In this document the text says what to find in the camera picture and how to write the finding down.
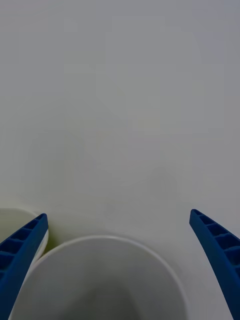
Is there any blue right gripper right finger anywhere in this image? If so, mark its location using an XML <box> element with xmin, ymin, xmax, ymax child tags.
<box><xmin>189</xmin><ymin>209</ymin><xmax>240</xmax><ymax>320</ymax></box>

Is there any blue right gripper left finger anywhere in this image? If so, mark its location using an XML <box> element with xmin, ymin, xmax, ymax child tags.
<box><xmin>0</xmin><ymin>212</ymin><xmax>49</xmax><ymax>320</ymax></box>

